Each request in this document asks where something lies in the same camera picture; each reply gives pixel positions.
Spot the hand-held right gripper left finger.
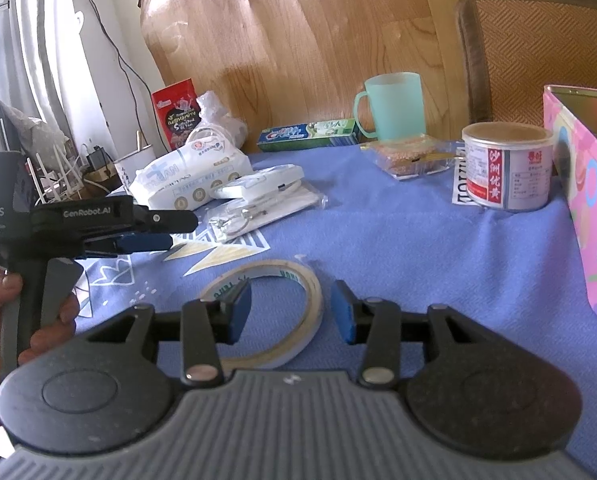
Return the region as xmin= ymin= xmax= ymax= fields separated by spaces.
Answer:
xmin=86 ymin=280 xmax=253 ymax=386

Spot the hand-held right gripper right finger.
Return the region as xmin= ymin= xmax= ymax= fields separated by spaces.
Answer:
xmin=331 ymin=280 xmax=504 ymax=386

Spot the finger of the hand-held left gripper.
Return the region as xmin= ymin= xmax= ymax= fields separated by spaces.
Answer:
xmin=116 ymin=233 xmax=175 ymax=257
xmin=133 ymin=206 xmax=200 ymax=235

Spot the double-sided tape roll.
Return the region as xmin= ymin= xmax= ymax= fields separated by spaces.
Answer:
xmin=198 ymin=259 xmax=324 ymax=367

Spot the clear bag of key rings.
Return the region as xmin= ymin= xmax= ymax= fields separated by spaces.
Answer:
xmin=206 ymin=187 xmax=329 ymax=241

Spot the white wipes pack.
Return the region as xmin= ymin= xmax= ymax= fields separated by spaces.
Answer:
xmin=209 ymin=164 xmax=306 ymax=201

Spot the clear biscuit packet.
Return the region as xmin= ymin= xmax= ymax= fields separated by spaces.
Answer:
xmin=361 ymin=135 xmax=459 ymax=180

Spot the pink biscuit tin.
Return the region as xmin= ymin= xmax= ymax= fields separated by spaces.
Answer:
xmin=543 ymin=85 xmax=597 ymax=327

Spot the white tissue pack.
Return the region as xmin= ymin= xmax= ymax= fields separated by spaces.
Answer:
xmin=128 ymin=139 xmax=253 ymax=211

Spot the bundle of white sticks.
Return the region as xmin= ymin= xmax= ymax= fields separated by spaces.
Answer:
xmin=26 ymin=145 xmax=86 ymax=206

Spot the grey speckled cloth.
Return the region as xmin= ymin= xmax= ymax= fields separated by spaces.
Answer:
xmin=0 ymin=100 xmax=72 ymax=161

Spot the blue printed tablecloth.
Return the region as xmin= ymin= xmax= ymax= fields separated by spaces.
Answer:
xmin=71 ymin=132 xmax=597 ymax=461

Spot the red snack bag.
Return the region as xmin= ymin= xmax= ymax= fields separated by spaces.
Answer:
xmin=152 ymin=78 xmax=202 ymax=151

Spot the clear bag of paper plates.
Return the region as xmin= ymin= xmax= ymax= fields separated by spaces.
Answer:
xmin=186 ymin=91 xmax=249 ymax=153

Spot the green blue toothpaste box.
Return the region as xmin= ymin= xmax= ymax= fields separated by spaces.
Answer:
xmin=256 ymin=118 xmax=361 ymax=153

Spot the white curtain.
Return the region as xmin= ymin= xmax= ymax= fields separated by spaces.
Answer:
xmin=0 ymin=0 xmax=86 ymax=161

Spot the green plastic cup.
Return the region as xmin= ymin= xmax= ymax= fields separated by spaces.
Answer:
xmin=353 ymin=72 xmax=424 ymax=143

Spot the round can with red label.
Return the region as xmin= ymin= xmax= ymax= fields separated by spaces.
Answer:
xmin=461 ymin=122 xmax=555 ymax=211

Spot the wood grain board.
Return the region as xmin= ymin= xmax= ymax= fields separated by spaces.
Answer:
xmin=139 ymin=0 xmax=481 ymax=158

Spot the brown woven chair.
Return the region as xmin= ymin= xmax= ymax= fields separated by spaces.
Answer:
xmin=454 ymin=0 xmax=597 ymax=138

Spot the black cable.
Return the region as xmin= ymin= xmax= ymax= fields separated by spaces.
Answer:
xmin=66 ymin=0 xmax=166 ymax=92

